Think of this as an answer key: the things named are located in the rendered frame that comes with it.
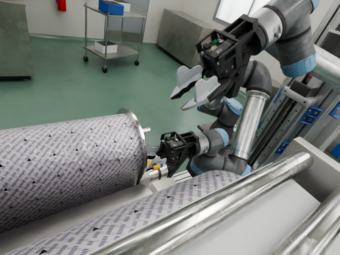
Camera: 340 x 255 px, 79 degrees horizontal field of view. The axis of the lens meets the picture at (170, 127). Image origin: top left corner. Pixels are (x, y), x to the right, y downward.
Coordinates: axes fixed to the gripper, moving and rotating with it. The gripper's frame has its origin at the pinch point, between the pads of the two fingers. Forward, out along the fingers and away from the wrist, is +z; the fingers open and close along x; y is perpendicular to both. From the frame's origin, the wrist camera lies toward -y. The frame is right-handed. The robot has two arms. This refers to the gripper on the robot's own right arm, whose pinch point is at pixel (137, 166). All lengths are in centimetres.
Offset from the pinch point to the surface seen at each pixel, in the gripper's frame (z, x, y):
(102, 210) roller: 16.4, 16.7, 14.3
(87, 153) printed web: 17.0, 10.3, 20.6
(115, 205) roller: 14.5, 16.8, 14.4
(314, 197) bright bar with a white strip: 6.5, 32.9, 33.8
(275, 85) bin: -301, -107, -48
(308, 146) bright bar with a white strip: 6.1, 30.2, 36.7
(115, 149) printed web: 12.7, 10.6, 20.4
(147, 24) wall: -256, -444, -60
